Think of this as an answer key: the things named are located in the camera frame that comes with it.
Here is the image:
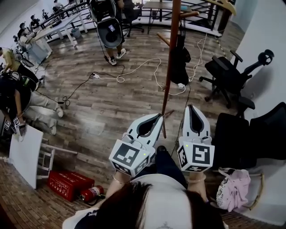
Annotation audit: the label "long white cable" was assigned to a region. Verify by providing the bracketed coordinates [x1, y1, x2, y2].
[97, 57, 186, 96]

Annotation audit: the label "red fire extinguisher box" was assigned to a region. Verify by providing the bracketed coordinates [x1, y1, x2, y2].
[46, 170, 95, 203]

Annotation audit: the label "thin gold bracelet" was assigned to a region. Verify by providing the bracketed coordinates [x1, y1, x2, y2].
[113, 174, 128, 185]

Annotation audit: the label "small white table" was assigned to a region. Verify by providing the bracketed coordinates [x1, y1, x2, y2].
[8, 124, 78, 190]

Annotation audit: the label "black mesh office chair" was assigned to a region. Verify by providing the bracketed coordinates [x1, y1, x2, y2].
[211, 96, 286, 170]

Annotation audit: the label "long white desk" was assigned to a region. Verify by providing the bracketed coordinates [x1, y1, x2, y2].
[33, 12, 89, 49]

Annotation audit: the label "person's right forearm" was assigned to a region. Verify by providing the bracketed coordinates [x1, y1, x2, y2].
[187, 172, 210, 203]

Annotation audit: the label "black swivel office chair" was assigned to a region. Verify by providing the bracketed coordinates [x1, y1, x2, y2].
[122, 0, 145, 38]

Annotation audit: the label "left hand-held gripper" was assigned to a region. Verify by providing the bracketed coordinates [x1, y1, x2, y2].
[109, 113, 164, 178]

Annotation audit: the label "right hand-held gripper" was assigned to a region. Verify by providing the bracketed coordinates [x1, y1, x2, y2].
[177, 105, 215, 173]

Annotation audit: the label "person's white shirt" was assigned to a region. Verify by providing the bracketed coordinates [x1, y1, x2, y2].
[62, 173, 228, 229]

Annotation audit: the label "black power cable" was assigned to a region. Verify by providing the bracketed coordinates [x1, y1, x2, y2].
[98, 40, 126, 76]

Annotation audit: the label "pink fabric bag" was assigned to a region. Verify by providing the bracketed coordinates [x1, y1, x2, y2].
[215, 169, 252, 212]

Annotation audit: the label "brown wooden coat rack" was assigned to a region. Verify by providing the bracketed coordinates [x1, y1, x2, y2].
[156, 0, 200, 139]

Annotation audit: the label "black cable with coil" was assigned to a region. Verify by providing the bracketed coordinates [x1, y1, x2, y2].
[35, 75, 94, 107]

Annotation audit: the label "person's dark trousers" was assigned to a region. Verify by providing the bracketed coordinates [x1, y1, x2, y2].
[134, 152, 188, 188]

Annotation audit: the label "black office chair with headrest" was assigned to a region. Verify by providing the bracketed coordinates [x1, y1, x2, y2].
[198, 49, 275, 109]

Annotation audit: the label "tan curved wooden handle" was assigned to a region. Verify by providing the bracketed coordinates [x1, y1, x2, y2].
[248, 173, 265, 211]

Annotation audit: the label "red fire extinguisher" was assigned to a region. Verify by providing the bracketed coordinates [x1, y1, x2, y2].
[78, 185, 105, 205]

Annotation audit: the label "beige wooden clothes hanger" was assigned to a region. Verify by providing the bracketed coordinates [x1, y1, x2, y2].
[205, 0, 237, 16]

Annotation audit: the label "pink bead bracelet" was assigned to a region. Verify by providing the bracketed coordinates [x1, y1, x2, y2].
[187, 174, 206, 183]

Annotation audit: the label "thin white cable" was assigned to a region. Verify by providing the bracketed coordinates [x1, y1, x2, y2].
[188, 33, 208, 82]

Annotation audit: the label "person's left forearm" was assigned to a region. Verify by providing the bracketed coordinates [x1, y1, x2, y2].
[105, 171, 132, 199]

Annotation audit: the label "brown wooden desk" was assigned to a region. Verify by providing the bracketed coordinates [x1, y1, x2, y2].
[142, 1, 193, 34]

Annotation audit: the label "yellow black striped rod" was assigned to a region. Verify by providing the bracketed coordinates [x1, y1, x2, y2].
[215, 37, 226, 56]

